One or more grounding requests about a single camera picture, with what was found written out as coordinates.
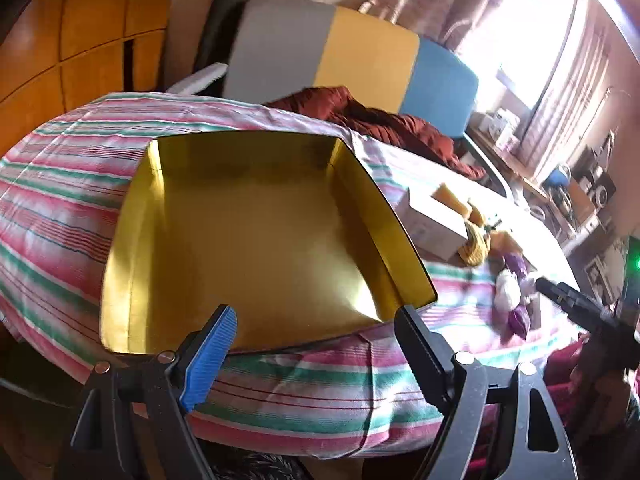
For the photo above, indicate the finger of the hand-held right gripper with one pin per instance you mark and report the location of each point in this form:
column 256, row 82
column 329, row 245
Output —
column 570, row 302

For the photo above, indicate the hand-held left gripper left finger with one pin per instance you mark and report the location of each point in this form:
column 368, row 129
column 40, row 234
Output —
column 212, row 355

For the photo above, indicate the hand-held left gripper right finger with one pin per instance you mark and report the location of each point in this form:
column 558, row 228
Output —
column 425, row 355

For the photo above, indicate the plastic-wrapped white ball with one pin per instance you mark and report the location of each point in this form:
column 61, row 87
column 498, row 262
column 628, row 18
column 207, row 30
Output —
column 507, row 287

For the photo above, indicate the gold-lined box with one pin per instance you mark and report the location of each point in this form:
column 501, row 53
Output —
column 250, row 240

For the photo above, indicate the wooden side table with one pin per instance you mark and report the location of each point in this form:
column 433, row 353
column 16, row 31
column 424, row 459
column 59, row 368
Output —
column 575, row 215

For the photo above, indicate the silver mini stereo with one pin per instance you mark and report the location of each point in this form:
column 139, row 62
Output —
column 602, row 190

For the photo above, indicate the dark furry cloth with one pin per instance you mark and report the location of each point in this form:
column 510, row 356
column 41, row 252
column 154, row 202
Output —
column 255, row 467

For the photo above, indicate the blue round container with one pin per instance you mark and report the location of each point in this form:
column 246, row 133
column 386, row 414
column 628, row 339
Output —
column 557, row 177

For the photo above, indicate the white cardboard box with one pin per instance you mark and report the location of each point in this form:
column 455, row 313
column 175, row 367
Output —
column 430, row 222

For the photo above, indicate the wooden desk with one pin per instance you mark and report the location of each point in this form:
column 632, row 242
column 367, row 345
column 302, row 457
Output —
column 505, row 160

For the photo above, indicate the small pink box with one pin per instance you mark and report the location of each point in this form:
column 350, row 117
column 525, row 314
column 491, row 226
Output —
column 514, row 144

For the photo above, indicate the white carton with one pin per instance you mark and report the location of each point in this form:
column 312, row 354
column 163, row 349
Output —
column 505, row 127

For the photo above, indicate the pink patterned curtain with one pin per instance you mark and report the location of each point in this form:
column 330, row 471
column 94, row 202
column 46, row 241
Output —
column 570, row 85
column 430, row 0

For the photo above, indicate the rust-brown quilted blanket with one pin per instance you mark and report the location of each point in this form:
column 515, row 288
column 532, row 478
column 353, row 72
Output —
column 400, row 130

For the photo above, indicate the pink green striped tablecloth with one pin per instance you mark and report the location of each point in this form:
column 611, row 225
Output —
column 60, row 185

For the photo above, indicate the bright window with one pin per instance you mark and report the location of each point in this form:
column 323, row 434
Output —
column 520, row 25

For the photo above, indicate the grey yellow blue chair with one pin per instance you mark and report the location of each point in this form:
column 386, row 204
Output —
column 365, row 55

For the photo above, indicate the black padded panel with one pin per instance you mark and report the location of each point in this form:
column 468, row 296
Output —
column 220, row 20

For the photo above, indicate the wooden wardrobe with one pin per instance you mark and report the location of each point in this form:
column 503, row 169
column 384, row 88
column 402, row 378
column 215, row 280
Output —
column 75, row 20

